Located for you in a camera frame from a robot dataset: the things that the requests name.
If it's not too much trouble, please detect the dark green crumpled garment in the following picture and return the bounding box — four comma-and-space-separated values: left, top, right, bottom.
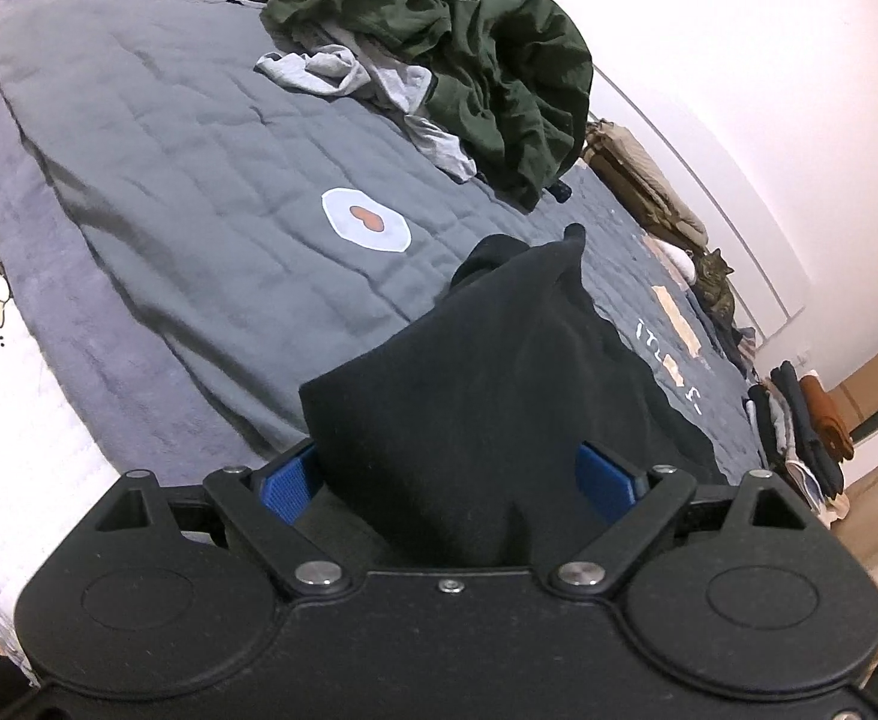
261, 0, 596, 211

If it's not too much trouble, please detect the dark grey folded cloth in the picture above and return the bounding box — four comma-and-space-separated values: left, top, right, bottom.
709, 307, 759, 376

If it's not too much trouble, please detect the light grey crumpled garment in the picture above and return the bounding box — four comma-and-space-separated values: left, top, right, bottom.
255, 22, 479, 182

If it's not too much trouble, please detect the grey printed quilt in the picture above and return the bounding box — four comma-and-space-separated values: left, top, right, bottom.
0, 0, 774, 488

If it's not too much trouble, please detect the white headboard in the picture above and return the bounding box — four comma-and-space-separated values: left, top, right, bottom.
593, 64, 815, 346

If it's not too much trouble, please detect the black sweatshirt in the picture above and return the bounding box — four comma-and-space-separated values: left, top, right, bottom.
298, 223, 729, 567

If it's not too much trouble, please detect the white pillow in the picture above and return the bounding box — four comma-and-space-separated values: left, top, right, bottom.
660, 244, 699, 286

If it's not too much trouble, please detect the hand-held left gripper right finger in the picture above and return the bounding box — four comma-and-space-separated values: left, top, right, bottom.
550, 441, 816, 602

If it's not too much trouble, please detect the stack of folded clothes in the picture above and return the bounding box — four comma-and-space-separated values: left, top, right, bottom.
745, 360, 856, 530

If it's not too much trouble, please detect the tabby cat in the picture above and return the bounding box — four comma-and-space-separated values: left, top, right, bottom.
690, 247, 736, 331

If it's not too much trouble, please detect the folded khaki bedding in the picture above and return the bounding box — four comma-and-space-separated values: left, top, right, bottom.
581, 120, 710, 248

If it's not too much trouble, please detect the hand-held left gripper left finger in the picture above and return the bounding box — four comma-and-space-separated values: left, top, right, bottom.
98, 441, 354, 602

